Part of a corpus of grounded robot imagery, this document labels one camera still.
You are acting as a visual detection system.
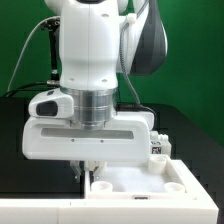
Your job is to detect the black camera on stand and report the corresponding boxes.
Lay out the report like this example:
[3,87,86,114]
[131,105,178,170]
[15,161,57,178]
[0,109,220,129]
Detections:
[41,17,60,86]

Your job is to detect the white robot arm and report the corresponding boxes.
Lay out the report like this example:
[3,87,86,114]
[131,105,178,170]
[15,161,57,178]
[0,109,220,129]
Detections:
[22,0,167,168]

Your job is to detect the black cables at left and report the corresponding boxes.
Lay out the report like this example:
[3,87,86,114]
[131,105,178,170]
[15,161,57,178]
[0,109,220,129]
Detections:
[2,79,61,98]

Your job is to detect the white camera cable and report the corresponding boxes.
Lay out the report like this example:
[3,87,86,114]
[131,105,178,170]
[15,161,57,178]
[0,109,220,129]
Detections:
[6,18,51,93]

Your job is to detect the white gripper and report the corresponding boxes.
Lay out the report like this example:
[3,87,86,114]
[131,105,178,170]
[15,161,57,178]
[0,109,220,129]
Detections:
[22,111,154,182]

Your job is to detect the white square tabletop tray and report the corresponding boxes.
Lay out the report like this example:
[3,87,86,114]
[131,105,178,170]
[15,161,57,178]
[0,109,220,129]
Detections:
[85,155,193,200]

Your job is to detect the white L-shaped corner fence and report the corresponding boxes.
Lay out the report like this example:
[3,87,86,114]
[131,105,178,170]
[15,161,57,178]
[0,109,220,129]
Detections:
[0,160,219,224]

